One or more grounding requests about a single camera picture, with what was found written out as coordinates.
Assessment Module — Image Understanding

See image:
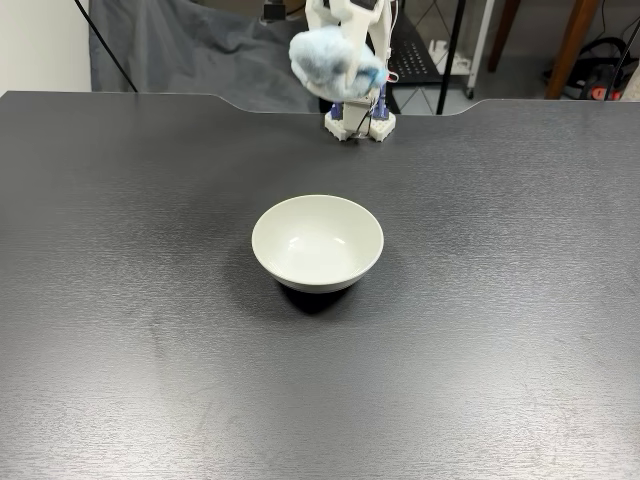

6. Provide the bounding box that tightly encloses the skyblue plush doll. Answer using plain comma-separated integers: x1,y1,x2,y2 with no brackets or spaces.
288,28,390,101

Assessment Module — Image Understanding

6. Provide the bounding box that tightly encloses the white bowl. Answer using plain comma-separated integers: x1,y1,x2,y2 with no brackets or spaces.
251,194,385,295

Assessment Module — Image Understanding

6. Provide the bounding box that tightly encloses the black perforated metal shelf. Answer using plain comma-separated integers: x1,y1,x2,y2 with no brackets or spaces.
388,9,449,87

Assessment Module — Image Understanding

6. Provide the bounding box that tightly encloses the black metal pole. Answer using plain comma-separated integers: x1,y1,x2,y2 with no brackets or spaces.
435,0,464,116

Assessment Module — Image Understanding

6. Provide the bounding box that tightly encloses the grey cloth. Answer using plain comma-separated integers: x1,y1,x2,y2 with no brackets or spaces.
88,0,322,114

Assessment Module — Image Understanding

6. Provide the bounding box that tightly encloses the thin brown wooden leg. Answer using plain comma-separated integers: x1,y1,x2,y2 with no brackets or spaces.
487,0,524,74

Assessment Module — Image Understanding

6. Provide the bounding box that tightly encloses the thick brown wooden leg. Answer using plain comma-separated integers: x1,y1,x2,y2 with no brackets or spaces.
544,0,614,100

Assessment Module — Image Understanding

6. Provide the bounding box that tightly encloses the black tripod leg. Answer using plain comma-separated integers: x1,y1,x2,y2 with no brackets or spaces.
73,0,140,94
612,22,640,94

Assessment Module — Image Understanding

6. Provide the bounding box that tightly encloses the black vacuum cleaner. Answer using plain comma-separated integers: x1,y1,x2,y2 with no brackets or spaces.
542,34,640,102

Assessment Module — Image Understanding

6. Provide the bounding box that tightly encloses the red black white cable bundle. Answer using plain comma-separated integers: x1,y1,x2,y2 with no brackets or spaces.
382,0,401,84

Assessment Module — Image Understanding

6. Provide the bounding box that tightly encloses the white cart frame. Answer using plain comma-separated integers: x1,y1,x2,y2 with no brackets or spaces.
427,0,497,100

